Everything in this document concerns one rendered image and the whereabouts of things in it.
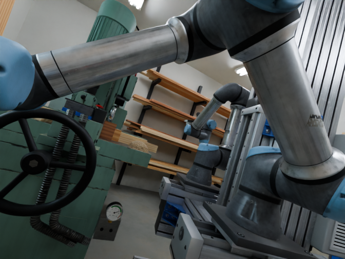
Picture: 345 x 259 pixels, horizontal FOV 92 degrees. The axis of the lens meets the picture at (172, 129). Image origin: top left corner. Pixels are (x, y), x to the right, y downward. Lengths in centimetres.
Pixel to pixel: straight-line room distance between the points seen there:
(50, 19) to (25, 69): 335
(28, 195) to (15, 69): 62
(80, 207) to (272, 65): 75
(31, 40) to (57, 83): 318
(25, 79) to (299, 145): 44
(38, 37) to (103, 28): 264
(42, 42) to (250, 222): 340
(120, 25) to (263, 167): 81
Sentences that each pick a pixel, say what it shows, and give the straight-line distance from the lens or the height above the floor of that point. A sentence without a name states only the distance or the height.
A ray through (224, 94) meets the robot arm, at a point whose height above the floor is 136.
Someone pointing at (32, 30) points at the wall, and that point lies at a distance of 356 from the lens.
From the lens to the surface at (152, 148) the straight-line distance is 91.
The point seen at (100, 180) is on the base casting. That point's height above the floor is 75.
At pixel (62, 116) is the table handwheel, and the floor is 95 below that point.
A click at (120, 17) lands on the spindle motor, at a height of 144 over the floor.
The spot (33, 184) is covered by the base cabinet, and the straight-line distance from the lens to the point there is 79.
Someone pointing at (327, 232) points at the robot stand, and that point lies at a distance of 94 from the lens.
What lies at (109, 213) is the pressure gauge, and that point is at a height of 65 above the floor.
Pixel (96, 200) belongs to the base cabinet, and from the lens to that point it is 78.
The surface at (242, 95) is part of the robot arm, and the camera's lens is 112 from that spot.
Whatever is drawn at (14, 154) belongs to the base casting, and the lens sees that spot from 79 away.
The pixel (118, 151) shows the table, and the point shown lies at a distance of 73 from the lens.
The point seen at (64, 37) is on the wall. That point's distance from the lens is 347.
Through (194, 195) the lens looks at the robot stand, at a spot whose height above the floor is 75.
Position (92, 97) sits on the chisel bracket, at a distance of 85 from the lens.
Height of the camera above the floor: 96
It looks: 6 degrees up
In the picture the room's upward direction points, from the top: 18 degrees clockwise
